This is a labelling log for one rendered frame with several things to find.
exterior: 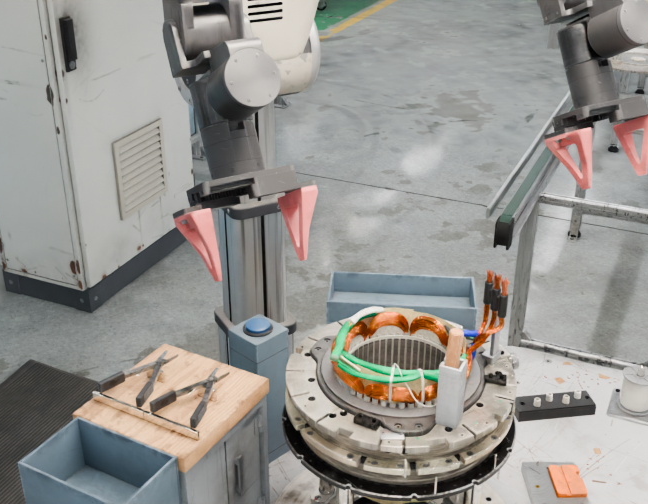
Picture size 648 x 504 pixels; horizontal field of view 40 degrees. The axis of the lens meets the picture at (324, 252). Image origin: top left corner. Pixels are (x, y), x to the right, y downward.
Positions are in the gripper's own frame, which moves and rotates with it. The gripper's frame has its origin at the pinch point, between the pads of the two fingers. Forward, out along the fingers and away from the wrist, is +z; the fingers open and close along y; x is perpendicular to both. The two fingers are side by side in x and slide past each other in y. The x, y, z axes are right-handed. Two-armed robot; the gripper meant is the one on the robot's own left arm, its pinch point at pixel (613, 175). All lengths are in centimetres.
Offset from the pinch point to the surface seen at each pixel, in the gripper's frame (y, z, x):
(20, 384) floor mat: -55, 23, 236
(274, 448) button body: -33, 32, 59
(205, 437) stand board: -53, 21, 27
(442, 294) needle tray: -0.2, 13.6, 46.5
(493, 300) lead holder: -14.1, 12.5, 12.1
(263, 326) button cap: -33, 11, 49
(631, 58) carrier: 213, -45, 195
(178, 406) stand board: -54, 17, 34
